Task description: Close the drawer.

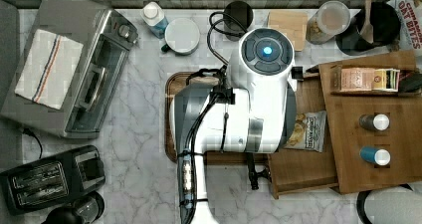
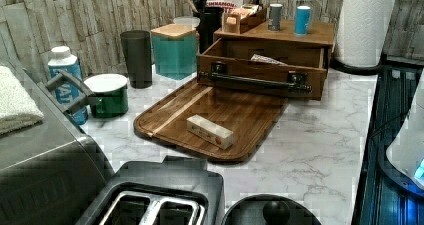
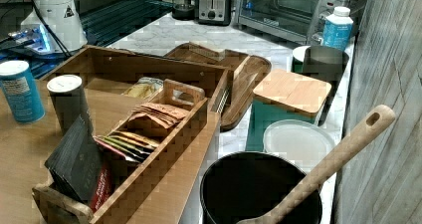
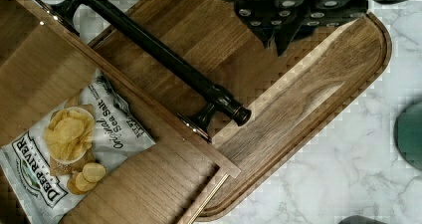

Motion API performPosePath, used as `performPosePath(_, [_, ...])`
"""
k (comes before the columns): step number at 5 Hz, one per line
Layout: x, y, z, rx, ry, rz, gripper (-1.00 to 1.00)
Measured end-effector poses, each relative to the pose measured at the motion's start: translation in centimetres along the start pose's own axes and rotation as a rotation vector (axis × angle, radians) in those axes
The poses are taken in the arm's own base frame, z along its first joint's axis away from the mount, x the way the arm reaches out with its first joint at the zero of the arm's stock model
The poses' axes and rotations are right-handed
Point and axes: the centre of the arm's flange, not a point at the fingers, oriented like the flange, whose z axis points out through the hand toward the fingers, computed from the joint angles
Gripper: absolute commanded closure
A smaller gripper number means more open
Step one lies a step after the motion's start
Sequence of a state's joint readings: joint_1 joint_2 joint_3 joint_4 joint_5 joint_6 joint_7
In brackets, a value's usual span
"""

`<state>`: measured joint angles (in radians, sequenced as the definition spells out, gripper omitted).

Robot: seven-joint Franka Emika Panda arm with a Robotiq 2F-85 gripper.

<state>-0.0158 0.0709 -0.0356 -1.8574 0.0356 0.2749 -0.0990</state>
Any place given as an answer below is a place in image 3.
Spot wooden drawer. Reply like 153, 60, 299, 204
34, 46, 233, 224

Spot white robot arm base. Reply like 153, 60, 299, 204
21, 0, 87, 55

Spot brown tea bag packets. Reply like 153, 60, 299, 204
128, 103, 189, 128

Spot dark wooden tray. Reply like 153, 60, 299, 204
166, 42, 272, 131

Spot green container bamboo lid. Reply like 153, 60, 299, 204
246, 69, 331, 151

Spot black utensil pot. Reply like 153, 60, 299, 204
200, 151, 306, 224

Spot green yellow tea bag packets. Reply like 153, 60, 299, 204
94, 130, 160, 163

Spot small black round dish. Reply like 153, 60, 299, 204
172, 4, 195, 21

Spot white round plastic lid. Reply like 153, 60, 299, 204
263, 119, 335, 173

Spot silver toaster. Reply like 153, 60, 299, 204
197, 0, 231, 26

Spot silver toaster oven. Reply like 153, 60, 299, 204
235, 0, 367, 45

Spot red tea packet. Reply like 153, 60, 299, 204
89, 163, 112, 212

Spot blue bottle white cap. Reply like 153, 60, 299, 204
321, 6, 353, 51

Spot dark cylindrical canister white lid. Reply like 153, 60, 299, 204
47, 75, 94, 133

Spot black tea packet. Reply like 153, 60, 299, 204
45, 116, 103, 203

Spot wooden spoon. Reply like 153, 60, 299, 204
236, 105, 396, 224

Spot blue cylindrical canister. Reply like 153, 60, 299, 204
0, 60, 45, 123

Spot wooden tea caddy with handles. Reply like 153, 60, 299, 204
32, 80, 207, 224

